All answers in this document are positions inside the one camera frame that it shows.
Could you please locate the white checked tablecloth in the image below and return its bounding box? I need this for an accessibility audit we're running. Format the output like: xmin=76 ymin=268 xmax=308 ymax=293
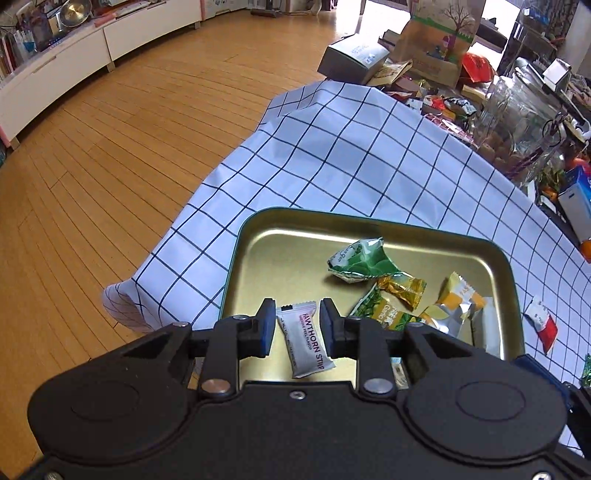
xmin=102 ymin=79 xmax=591 ymax=398

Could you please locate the brown tree-print paper bag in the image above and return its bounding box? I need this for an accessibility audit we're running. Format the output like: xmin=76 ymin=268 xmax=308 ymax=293
xmin=398 ymin=0 xmax=486 ymax=89

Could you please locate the red and white snack packet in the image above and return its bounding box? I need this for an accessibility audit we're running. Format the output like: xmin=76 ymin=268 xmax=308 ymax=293
xmin=523 ymin=296 xmax=559 ymax=354

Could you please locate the blue white carton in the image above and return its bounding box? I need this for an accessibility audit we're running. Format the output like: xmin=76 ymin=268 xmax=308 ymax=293
xmin=557 ymin=165 xmax=591 ymax=243

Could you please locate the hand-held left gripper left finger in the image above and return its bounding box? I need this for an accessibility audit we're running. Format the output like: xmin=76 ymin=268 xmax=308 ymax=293
xmin=104 ymin=298 xmax=278 ymax=398

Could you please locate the pile of assorted wrappers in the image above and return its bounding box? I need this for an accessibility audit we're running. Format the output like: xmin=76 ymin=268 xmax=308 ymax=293
xmin=368 ymin=59 xmax=486 ymax=145

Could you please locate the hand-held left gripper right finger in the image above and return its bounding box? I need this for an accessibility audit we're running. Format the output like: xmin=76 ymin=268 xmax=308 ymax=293
xmin=320 ymin=298 xmax=490 ymax=398

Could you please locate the small gold snack packet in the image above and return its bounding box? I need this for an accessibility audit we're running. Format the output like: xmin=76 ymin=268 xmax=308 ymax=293
xmin=376 ymin=274 xmax=428 ymax=311

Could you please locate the white pink-lettered snack packet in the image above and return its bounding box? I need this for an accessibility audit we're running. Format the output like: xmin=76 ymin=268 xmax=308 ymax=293
xmin=276 ymin=299 xmax=337 ymax=380

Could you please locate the large clear glass jar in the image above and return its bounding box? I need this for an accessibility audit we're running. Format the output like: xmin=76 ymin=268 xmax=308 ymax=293
xmin=477 ymin=64 xmax=570 ymax=181

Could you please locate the yellow and silver snack packet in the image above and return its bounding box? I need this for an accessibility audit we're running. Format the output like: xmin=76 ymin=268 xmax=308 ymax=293
xmin=417 ymin=271 xmax=488 ymax=346

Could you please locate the green and yellow snack packet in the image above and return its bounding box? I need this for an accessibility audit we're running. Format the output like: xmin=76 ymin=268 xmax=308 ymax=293
xmin=350 ymin=283 xmax=422 ymax=334

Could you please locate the grey cardboard box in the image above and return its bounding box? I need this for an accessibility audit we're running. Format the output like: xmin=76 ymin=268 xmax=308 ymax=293
xmin=317 ymin=32 xmax=391 ymax=85

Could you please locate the silver white snack packet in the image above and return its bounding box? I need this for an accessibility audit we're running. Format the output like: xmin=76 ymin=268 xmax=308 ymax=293
xmin=470 ymin=305 xmax=502 ymax=361

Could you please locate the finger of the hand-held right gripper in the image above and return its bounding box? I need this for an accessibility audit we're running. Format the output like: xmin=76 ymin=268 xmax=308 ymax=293
xmin=512 ymin=353 xmax=574 ymax=408

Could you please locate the green and white snack packet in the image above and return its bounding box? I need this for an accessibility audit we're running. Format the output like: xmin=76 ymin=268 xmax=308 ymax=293
xmin=327 ymin=237 xmax=403 ymax=283

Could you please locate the long white cabinet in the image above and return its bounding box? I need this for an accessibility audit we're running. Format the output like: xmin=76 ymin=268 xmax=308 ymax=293
xmin=0 ymin=0 xmax=205 ymax=149

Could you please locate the gold and teal tin box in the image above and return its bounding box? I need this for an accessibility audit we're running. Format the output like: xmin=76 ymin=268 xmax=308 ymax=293
xmin=219 ymin=207 xmax=527 ymax=398

